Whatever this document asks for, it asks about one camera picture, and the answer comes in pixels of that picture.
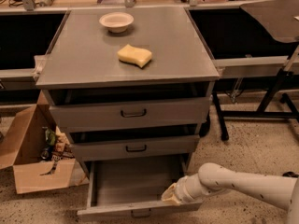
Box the yellow foam-padded gripper finger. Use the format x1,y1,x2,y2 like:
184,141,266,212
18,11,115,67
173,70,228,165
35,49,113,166
161,183,181,206

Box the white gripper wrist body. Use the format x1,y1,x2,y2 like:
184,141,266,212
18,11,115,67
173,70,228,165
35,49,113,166
174,174,205,204

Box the grey drawer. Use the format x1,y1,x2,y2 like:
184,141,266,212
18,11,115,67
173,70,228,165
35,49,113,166
78,155,201,221
71,124,199,161
42,81,216,133

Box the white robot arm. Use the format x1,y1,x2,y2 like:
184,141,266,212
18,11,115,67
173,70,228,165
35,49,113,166
162,163,299,224

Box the grey metal drawer cabinet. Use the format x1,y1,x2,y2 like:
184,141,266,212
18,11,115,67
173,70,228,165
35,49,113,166
35,6,221,179

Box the small black floor object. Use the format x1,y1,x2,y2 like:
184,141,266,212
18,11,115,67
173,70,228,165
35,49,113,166
283,172,299,178

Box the snack packets in box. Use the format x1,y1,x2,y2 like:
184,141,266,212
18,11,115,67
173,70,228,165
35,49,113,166
40,127,74,175

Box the open cardboard box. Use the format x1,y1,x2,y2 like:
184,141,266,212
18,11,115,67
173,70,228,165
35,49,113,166
0,93,88,194

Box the yellow sponge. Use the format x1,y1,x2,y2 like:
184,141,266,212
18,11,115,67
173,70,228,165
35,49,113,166
117,44,152,68

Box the white bowl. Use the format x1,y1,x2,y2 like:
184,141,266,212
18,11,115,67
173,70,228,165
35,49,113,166
99,12,134,34

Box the grey tilted tray board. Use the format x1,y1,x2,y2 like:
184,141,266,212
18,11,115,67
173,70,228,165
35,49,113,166
240,0,299,43

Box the black table leg frame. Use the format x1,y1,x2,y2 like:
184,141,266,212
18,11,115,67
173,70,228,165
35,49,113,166
212,69,299,141

